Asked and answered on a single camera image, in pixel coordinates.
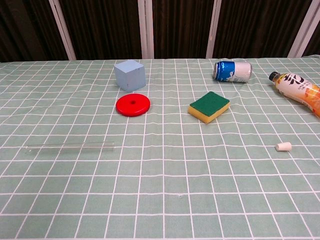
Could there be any transparent glass test tube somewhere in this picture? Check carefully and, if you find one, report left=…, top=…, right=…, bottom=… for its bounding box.
left=25, top=141, right=116, bottom=154

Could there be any small white stopper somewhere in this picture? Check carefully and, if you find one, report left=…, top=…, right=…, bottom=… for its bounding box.
left=275, top=141, right=293, bottom=152

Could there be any red disc with hole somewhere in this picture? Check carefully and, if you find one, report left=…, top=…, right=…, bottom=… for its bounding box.
left=115, top=93, right=152, bottom=117

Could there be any green and yellow sponge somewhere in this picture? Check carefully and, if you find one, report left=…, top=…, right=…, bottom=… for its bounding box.
left=187, top=91, right=231, bottom=124

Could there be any light blue cube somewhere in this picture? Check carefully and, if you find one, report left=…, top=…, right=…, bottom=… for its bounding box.
left=113, top=59, right=147, bottom=92

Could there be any green checked tablecloth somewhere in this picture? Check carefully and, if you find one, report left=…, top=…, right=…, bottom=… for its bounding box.
left=0, top=55, right=320, bottom=240

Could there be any blue and white drink can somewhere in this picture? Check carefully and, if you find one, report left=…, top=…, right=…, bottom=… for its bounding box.
left=212, top=60, right=252, bottom=84

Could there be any orange juice bottle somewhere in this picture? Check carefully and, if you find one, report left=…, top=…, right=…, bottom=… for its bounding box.
left=268, top=71, right=320, bottom=118

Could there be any white screen frame post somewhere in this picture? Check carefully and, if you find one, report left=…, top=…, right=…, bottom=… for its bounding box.
left=137, top=0, right=155, bottom=60
left=287, top=0, right=320, bottom=59
left=48, top=0, right=77, bottom=61
left=205, top=0, right=223, bottom=59

